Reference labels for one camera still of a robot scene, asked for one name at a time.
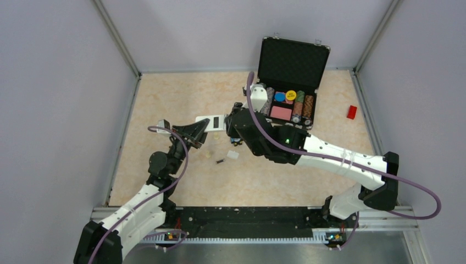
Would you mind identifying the white remote control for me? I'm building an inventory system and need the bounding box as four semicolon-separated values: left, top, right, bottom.
195;114;227;133

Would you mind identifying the purple cable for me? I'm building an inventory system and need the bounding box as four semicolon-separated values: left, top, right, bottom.
246;71;442;250
87;125;190;264

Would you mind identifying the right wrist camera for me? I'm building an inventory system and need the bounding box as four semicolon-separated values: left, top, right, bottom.
250;84;268;113

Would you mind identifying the black poker chip case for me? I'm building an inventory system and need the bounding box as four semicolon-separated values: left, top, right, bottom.
257;37;330;130

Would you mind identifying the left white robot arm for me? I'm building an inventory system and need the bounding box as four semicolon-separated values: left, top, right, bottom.
73;118;210;263

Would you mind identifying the yellow dealer chip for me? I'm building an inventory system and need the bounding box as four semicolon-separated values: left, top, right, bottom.
285;90;297;101

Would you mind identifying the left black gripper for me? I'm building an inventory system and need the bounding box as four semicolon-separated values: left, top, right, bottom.
168;118;212;174

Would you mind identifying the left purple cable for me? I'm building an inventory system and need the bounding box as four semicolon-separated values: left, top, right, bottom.
87;125;190;264

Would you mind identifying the red card deck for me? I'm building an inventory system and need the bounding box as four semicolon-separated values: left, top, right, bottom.
269;106;292;121

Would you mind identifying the red block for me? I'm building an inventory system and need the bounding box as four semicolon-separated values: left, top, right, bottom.
346;105;358;120

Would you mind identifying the blue dealer chip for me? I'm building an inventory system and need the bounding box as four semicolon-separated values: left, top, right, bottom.
274;92;286;102

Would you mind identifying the blue owl figure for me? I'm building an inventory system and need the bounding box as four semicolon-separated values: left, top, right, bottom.
230;137;243;147

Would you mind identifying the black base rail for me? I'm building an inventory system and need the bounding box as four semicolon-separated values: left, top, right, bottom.
91;206;419;252

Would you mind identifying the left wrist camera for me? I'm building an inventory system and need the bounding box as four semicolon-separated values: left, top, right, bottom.
156;119;174;137

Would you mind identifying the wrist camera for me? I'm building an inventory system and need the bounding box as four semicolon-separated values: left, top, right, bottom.
250;84;268;113
156;119;174;137

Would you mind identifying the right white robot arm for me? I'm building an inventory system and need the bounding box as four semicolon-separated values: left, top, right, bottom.
225;103;399;227

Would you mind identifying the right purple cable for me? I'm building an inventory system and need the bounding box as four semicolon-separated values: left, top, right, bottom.
246;71;442;250

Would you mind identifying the white battery cover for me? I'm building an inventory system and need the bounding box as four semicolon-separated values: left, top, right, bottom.
226;150;240;160

